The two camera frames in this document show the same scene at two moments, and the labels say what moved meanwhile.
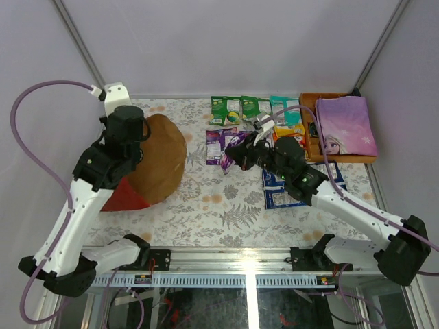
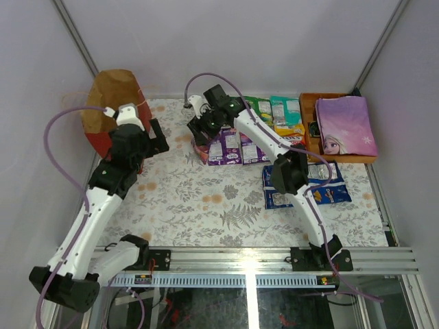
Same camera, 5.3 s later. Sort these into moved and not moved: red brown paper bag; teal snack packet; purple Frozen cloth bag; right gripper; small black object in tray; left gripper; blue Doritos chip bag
Moved: red brown paper bag; right gripper
Not moved: blue Doritos chip bag; teal snack packet; purple Frozen cloth bag; small black object in tray; left gripper
